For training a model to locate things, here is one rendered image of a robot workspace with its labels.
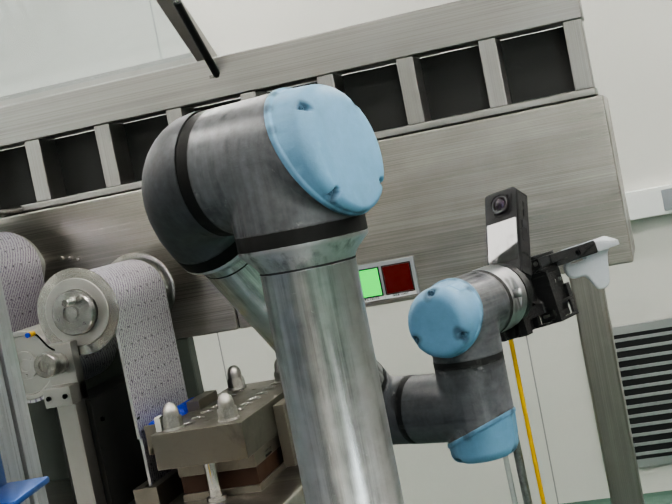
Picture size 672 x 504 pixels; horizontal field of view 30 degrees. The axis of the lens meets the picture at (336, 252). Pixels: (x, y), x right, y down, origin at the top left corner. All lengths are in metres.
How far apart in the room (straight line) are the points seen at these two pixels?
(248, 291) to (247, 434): 0.86
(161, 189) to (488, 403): 0.42
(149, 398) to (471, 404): 0.99
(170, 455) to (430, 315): 0.90
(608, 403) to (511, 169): 0.51
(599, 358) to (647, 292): 2.18
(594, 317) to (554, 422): 2.30
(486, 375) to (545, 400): 3.39
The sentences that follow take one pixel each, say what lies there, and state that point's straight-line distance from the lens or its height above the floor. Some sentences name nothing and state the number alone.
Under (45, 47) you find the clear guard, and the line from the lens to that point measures 2.45.
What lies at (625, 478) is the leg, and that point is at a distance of 2.50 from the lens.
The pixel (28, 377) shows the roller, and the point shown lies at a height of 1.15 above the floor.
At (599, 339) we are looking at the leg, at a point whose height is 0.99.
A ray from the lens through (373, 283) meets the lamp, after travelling 2.31.
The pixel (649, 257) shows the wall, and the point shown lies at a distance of 4.60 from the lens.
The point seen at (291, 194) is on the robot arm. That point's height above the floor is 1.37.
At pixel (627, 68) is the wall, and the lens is 4.58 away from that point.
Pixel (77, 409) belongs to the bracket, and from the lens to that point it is 2.14.
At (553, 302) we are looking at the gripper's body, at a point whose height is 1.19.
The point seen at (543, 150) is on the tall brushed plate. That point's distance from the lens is 2.26.
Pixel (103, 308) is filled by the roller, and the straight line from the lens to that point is 2.13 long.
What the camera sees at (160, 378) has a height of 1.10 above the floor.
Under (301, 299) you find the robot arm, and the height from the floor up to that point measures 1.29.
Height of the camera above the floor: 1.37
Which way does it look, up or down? 3 degrees down
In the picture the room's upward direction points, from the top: 11 degrees counter-clockwise
